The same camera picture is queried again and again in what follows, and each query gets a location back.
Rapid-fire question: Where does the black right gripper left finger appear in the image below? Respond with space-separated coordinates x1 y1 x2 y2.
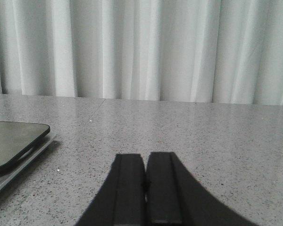
76 154 146 226

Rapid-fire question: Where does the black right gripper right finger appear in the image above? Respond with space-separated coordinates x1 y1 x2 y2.
146 152 253 226

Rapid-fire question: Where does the black silver kitchen scale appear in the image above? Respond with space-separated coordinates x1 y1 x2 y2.
0 121 55 192

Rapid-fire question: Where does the white pleated curtain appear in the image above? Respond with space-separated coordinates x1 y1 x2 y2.
0 0 283 105

